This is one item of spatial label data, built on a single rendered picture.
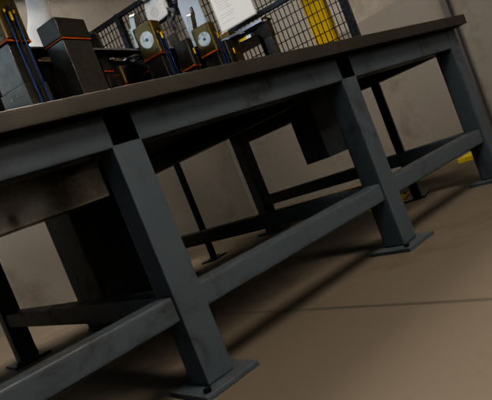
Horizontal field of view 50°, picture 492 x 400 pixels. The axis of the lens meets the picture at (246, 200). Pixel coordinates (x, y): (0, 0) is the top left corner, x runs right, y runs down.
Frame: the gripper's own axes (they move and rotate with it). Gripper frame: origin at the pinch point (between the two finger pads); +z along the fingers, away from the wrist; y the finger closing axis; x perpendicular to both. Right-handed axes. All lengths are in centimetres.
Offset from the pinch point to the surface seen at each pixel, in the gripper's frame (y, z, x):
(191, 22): 17.8, 4.2, -7.5
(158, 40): 22, 15, -43
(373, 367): 86, 111, -115
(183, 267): 49, 84, -110
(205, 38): 21.7, 13.0, -8.9
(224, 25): 2, -6, 54
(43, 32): 15, 11, -88
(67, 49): 21, 18, -87
